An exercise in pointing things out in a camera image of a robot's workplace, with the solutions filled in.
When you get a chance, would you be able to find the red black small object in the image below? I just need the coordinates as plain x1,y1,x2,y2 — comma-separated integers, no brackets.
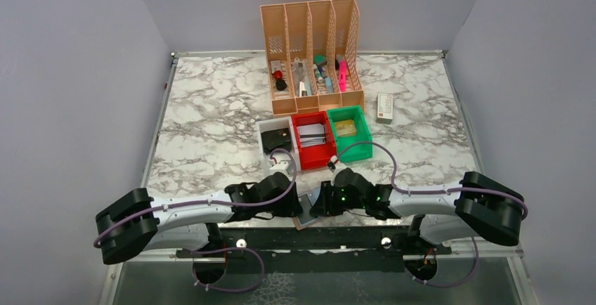
272,70,287,91

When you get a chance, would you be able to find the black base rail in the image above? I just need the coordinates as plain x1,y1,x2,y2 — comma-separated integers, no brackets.
176,226,451,274

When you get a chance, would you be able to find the black card stack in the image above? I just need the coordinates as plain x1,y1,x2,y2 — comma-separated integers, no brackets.
260,128,292,155

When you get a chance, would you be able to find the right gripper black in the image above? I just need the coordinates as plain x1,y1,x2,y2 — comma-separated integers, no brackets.
309,180,366,216

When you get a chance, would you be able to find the gold card stack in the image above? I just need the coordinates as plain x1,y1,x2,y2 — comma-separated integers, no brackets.
333,119,357,138

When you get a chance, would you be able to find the brown leather card holder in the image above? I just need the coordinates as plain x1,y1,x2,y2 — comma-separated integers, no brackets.
292,188,325,231

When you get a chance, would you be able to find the green plastic bin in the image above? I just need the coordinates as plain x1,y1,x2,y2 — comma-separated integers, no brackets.
327,105,373,162

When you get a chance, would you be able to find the white plastic bin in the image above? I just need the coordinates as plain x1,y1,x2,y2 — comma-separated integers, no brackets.
256,117,302,176

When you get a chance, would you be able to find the pink highlighter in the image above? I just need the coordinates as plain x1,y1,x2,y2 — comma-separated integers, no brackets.
337,59,348,92

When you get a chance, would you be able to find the white card stack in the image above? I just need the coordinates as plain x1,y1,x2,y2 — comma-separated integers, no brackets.
297,124,326,148

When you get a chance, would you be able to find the peach desk file organizer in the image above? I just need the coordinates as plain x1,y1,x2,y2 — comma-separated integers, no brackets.
260,0,365,117

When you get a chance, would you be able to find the red plastic bin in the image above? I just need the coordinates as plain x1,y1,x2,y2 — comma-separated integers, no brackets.
292,112,336,171

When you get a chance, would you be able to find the blue white marker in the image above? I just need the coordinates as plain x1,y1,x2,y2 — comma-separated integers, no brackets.
324,76,334,93

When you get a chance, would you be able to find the white red small box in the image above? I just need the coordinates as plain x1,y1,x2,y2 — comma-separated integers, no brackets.
376,93,394,124

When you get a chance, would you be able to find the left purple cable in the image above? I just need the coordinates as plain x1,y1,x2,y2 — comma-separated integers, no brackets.
93,148,299,294

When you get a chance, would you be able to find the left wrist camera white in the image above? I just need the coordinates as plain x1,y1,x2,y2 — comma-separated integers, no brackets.
268,159,294,179

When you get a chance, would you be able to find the teal capped marker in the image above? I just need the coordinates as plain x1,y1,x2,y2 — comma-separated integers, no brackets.
313,54,326,82

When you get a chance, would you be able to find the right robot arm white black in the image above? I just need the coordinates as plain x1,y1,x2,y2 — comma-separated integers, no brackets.
309,168,528,254

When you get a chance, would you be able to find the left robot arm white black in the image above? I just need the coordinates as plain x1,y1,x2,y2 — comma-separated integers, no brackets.
93,173,303,265

